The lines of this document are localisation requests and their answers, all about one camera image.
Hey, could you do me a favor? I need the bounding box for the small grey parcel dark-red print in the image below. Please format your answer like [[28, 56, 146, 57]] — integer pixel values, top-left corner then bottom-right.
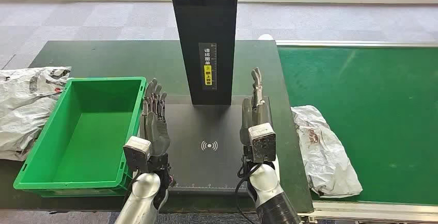
[[291, 105, 364, 199]]

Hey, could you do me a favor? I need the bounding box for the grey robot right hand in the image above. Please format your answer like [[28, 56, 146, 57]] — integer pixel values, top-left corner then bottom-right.
[[239, 67, 274, 146]]

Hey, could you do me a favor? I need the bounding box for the green plastic crate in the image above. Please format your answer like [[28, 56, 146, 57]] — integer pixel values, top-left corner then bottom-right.
[[13, 76, 148, 198]]

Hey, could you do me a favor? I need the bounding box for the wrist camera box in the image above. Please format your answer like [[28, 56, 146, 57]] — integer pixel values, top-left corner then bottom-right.
[[123, 136, 153, 173], [248, 123, 277, 163]]

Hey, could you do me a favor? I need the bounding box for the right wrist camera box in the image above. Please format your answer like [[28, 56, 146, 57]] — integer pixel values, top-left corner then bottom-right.
[[248, 123, 277, 163]]

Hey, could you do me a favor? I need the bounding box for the silver conveyor frame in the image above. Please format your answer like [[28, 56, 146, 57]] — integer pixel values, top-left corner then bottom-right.
[[275, 40, 438, 224]]

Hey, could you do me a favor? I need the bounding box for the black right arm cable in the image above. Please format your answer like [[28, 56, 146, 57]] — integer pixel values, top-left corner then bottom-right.
[[234, 162, 262, 224]]

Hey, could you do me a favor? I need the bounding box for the dark green table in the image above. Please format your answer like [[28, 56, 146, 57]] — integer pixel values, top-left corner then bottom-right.
[[0, 40, 314, 214]]

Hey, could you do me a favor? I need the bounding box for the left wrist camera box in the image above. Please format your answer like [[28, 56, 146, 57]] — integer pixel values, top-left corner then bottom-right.
[[123, 136, 153, 173]]

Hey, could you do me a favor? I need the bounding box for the black inbound scanner machine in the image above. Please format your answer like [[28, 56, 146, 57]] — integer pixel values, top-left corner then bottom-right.
[[161, 0, 276, 196]]

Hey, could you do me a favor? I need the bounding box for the grey parcel bag black print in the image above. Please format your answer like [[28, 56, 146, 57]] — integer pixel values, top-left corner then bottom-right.
[[0, 66, 72, 162]]

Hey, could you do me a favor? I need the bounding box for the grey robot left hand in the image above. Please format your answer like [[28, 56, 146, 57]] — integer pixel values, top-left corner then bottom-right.
[[139, 77, 171, 157]]

